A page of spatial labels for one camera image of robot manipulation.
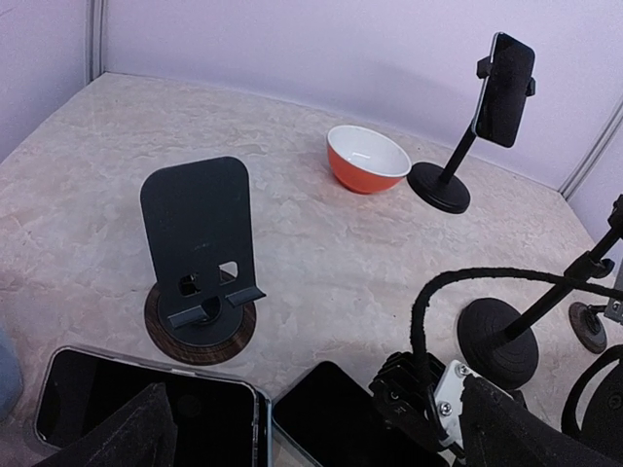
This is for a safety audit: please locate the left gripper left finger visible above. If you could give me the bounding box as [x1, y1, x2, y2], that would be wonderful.
[38, 383, 177, 466]

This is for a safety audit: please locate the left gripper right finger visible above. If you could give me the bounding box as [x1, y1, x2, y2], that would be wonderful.
[459, 377, 618, 466]

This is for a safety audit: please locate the black pole phone stand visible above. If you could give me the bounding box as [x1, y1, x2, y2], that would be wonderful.
[458, 198, 622, 390]
[406, 53, 537, 215]

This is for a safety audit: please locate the black teal phone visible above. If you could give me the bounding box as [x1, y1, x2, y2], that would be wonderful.
[472, 32, 535, 148]

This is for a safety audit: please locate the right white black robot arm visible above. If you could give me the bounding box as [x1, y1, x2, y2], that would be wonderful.
[561, 344, 622, 441]

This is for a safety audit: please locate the right flat black phone stand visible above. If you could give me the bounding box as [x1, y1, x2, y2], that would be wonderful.
[568, 298, 622, 354]

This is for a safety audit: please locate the flat black phone stand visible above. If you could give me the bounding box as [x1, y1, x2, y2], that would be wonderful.
[140, 157, 265, 366]
[568, 298, 622, 354]

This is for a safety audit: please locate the left flat black phone stand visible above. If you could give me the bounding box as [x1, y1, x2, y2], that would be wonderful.
[140, 157, 265, 366]

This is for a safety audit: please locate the orange white bowl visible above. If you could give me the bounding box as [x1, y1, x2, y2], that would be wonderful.
[326, 125, 413, 195]

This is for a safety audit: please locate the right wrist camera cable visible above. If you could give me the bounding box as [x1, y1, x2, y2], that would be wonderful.
[408, 266, 623, 439]

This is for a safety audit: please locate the right aluminium frame post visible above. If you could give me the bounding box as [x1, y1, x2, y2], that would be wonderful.
[559, 96, 622, 200]

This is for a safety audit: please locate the aluminium frame post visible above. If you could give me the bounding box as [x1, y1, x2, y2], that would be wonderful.
[84, 0, 107, 85]
[559, 96, 622, 200]

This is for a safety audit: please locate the left aluminium frame post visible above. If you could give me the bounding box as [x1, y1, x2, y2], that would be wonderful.
[84, 0, 107, 85]

